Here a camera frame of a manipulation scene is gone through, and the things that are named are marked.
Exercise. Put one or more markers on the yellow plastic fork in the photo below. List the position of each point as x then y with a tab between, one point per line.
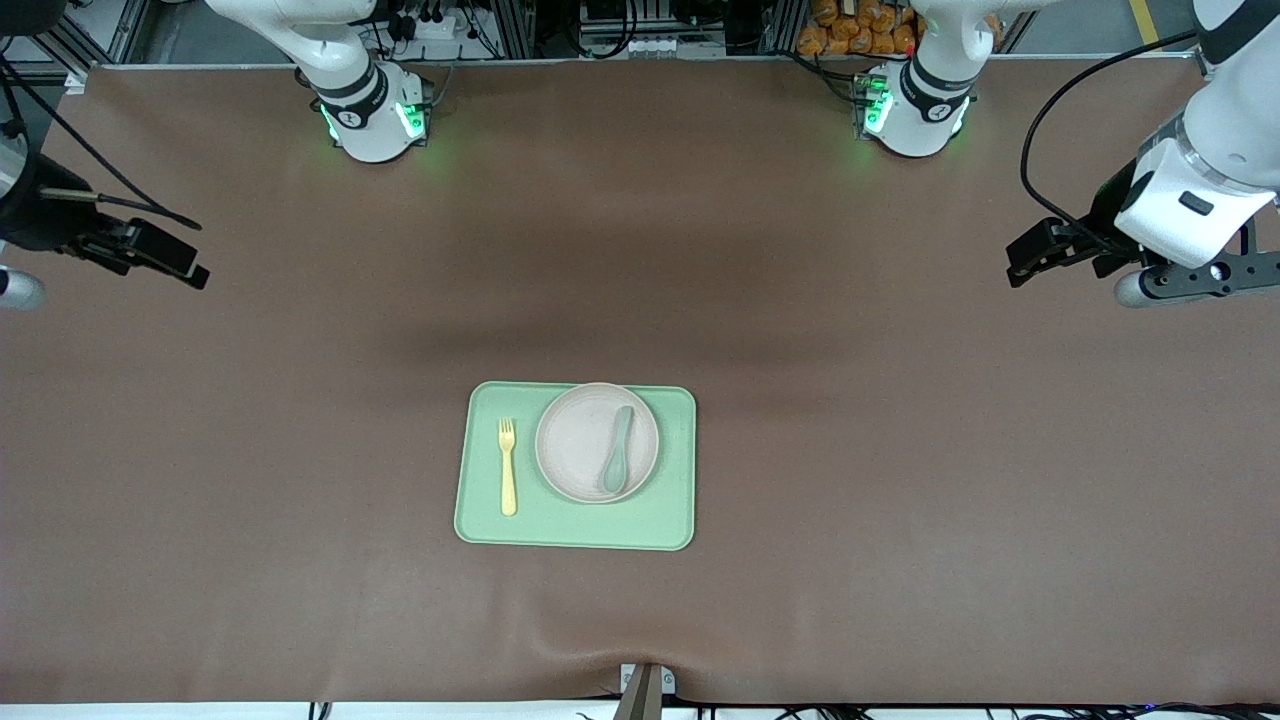
508	480

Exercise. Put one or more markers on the brown table mat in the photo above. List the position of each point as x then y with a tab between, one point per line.
300	450

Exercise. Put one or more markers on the light green rectangular tray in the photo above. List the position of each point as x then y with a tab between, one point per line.
480	520

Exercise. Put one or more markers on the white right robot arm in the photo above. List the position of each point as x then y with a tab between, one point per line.
370	120

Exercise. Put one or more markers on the white power strip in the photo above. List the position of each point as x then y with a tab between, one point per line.
440	28

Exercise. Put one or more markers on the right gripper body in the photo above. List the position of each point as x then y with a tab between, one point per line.
38	218

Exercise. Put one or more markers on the round beige plate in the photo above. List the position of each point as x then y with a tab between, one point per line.
580	440

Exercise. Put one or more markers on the grey-green plastic spoon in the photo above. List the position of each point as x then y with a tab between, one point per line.
614	475

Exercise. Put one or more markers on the orange packaged goods pile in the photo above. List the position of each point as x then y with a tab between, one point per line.
860	28

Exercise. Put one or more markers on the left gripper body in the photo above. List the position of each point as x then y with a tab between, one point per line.
1107	215

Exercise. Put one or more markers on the white connector block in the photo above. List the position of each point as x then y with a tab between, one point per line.
635	47

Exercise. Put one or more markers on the metal table clamp bracket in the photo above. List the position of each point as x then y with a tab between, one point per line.
645	690

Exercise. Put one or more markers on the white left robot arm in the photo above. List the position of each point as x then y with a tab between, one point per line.
930	110

